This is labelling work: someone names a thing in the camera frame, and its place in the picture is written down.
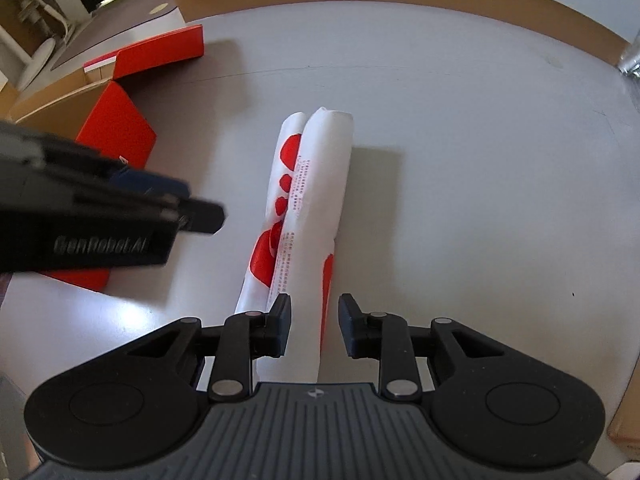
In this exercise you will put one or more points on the clear plastic water bottle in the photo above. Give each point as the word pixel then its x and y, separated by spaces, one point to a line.
pixel 629 62

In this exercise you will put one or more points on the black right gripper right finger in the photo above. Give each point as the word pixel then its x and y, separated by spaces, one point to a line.
pixel 389 340

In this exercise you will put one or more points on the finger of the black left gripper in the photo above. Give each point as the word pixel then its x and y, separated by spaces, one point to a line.
pixel 200 216

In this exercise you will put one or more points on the red cardboard box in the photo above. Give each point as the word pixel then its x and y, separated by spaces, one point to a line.
pixel 101 115

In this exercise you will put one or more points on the brown cardboard box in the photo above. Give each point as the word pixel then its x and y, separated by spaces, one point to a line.
pixel 624 430

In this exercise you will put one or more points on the white red shopping bag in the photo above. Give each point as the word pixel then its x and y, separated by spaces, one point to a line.
pixel 294 251

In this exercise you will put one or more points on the white floor fan stand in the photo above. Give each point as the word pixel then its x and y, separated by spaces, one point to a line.
pixel 31 31

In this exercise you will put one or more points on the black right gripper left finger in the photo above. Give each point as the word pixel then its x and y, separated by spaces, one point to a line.
pixel 235 346

